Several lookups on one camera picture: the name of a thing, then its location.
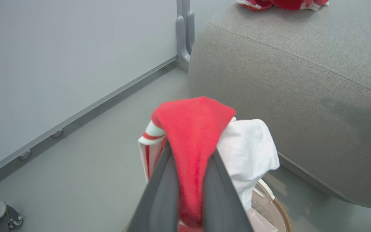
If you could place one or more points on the round grey bolt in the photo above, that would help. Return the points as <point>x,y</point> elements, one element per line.
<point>24,155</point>
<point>57,132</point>

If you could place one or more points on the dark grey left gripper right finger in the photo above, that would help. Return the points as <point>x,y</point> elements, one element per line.
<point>221,199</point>

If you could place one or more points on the grey curved frame bracket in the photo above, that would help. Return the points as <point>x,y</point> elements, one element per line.
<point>182,38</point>

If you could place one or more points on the grey frame rail with bolts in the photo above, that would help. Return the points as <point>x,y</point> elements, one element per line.
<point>76,117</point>

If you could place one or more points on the grey fabric sofa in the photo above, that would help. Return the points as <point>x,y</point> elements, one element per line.
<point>285,80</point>

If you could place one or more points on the red garment with striped cuffs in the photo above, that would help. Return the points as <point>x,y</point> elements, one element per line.
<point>192,129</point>

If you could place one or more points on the red and white garment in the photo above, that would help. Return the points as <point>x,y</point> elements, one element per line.
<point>285,4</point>

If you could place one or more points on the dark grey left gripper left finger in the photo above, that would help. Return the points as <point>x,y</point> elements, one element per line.
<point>158,199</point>

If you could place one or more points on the wicker laundry basket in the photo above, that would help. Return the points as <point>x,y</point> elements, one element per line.
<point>282,216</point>

